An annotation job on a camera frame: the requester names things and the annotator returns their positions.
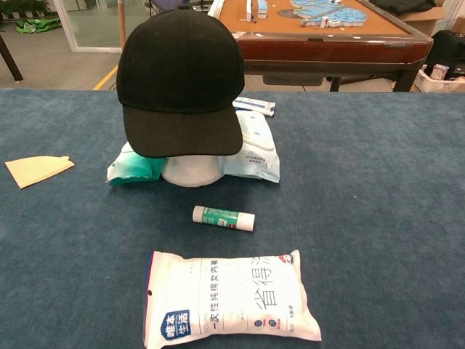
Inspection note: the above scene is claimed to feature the black baseball cap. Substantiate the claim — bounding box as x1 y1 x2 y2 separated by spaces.
116 5 246 159

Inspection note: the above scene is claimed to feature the white foam mannequin head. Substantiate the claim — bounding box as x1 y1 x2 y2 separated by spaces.
161 154 228 188

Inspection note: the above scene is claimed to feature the light blue wet wipes pack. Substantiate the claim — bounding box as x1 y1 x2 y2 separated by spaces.
222 110 281 184

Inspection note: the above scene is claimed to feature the green white glue stick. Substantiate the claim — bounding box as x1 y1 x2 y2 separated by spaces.
192 205 256 233

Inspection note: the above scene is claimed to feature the small blue white packet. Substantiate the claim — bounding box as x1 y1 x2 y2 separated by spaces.
232 96 276 117

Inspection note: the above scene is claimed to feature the teal white tissue pack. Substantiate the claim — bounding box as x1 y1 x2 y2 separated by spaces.
105 141 168 187

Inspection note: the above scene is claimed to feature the white disposable underwear package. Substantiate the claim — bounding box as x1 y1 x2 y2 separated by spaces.
143 249 323 349

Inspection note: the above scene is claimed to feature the blue table mat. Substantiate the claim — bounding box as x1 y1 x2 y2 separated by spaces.
0 88 465 349

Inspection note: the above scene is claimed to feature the brown mahjong table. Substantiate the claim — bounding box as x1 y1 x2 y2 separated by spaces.
206 0 434 92

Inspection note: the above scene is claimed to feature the row of standing mahjong tiles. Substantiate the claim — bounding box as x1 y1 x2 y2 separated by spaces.
245 0 270 22

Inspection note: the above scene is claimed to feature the wooden pole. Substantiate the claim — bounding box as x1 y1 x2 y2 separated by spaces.
118 0 127 48

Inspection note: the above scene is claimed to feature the blue mahjong tile cluster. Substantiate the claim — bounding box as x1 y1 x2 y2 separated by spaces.
290 0 368 29

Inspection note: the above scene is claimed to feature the beige paper piece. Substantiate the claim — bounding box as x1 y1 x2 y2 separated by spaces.
4 156 76 190

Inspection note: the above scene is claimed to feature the white plastic crate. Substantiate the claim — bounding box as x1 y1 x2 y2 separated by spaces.
413 68 465 94

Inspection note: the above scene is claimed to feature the black garment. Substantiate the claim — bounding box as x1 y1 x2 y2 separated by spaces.
370 0 437 16

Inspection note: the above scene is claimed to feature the green bag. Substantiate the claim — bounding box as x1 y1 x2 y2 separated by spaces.
15 17 62 36

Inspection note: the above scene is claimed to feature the dark table leg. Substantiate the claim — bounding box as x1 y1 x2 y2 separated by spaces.
0 34 24 81

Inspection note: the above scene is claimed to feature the glass door frame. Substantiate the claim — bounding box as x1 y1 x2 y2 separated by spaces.
54 0 124 52

